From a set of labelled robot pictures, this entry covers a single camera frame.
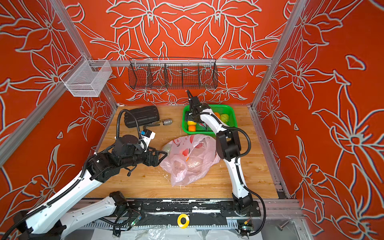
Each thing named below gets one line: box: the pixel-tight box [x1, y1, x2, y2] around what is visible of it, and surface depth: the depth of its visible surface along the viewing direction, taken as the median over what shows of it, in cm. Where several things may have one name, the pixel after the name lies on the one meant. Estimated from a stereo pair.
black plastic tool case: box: [124, 105, 160, 128], surface depth 107 cm
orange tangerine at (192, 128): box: [188, 124, 197, 132], surface depth 100 cm
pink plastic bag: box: [159, 134, 221, 187], surface depth 87 cm
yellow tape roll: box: [177, 213, 190, 229], surface depth 70 cm
